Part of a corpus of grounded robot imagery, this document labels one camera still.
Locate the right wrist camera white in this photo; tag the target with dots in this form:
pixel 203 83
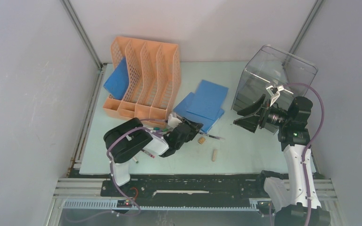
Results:
pixel 274 92

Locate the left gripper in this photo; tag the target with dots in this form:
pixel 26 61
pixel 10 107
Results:
pixel 195 127

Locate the clear plastic drawer cabinet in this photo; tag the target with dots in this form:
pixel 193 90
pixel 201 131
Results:
pixel 270 66

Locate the orange plastic file organizer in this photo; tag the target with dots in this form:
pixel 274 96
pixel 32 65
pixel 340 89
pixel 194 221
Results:
pixel 154 74

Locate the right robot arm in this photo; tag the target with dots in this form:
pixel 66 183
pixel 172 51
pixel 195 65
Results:
pixel 299 205

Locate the small cork block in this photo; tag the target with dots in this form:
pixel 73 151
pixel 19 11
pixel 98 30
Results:
pixel 201 140

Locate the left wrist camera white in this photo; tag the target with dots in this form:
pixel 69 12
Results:
pixel 173 120

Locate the clear purple pen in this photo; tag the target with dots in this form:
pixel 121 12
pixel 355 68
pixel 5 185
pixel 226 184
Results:
pixel 211 136

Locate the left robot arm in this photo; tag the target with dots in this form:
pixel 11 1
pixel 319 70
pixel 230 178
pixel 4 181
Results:
pixel 128 139

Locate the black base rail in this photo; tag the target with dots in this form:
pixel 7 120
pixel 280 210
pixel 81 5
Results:
pixel 198 191

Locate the blue folder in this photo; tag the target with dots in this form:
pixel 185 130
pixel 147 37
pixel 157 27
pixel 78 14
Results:
pixel 208 99
pixel 181 110
pixel 118 82

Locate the green cap marker lower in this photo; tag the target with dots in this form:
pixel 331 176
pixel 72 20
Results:
pixel 135 160

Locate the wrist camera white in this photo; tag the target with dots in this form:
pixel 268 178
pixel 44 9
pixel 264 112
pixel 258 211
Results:
pixel 173 120
pixel 274 92

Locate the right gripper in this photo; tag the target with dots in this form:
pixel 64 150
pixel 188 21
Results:
pixel 250 123

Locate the red pen lower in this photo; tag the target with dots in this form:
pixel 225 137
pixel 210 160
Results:
pixel 148 153

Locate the blue folder front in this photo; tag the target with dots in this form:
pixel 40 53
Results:
pixel 118 82

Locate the tan eraser stick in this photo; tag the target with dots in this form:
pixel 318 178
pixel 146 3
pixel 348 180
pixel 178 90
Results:
pixel 214 155

